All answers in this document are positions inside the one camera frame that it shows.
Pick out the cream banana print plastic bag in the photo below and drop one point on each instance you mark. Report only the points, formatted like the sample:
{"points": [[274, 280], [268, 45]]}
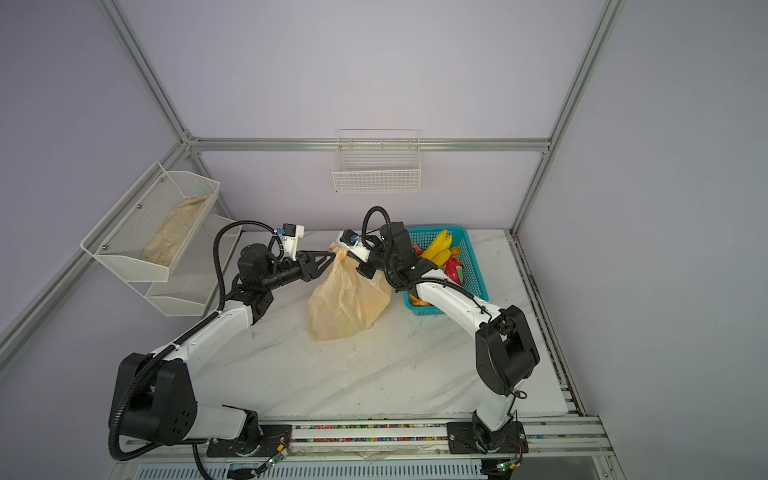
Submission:
{"points": [[346, 303]]}

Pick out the white mesh upper shelf bin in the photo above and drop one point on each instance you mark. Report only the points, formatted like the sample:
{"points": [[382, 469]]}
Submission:
{"points": [[125, 241]]}

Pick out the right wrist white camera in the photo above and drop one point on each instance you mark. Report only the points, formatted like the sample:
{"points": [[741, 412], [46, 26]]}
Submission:
{"points": [[356, 247]]}

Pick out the white mesh shelf bin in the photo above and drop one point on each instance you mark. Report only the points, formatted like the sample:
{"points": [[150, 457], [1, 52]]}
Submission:
{"points": [[125, 241], [193, 283]]}

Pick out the white wire wall basket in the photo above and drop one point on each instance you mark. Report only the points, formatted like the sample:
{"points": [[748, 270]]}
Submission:
{"points": [[377, 161]]}

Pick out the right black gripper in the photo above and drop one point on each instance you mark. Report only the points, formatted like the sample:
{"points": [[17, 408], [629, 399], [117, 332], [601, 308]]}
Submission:
{"points": [[364, 271]]}

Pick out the teal plastic fruit basket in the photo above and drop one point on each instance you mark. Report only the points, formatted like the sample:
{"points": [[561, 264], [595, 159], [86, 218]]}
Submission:
{"points": [[462, 248]]}

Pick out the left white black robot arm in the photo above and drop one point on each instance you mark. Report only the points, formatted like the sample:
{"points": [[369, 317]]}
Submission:
{"points": [[154, 402]]}

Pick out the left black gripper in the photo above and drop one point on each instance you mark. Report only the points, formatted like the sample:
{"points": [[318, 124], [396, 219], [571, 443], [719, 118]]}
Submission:
{"points": [[308, 266]]}

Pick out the wrist white camera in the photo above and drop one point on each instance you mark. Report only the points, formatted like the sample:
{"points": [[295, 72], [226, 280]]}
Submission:
{"points": [[356, 247], [290, 235]]}

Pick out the white mesh lower shelf bin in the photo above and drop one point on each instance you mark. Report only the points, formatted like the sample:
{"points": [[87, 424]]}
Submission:
{"points": [[193, 283]]}

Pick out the small yellow fake banana bunch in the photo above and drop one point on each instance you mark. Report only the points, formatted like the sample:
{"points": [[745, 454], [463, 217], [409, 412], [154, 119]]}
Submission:
{"points": [[440, 249]]}

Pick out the pink green fake dragon fruit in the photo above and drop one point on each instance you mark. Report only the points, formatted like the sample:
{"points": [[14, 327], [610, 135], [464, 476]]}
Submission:
{"points": [[453, 268]]}

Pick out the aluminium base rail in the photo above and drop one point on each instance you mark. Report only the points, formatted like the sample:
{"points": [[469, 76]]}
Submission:
{"points": [[557, 448]]}

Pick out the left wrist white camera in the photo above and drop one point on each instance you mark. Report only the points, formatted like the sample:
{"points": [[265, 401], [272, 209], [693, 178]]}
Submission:
{"points": [[290, 235]]}

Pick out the beige cloth in bin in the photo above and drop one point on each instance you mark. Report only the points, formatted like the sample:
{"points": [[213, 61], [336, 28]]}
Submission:
{"points": [[167, 242]]}

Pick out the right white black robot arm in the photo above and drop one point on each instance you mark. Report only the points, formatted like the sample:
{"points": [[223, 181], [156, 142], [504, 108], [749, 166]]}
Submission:
{"points": [[505, 350]]}

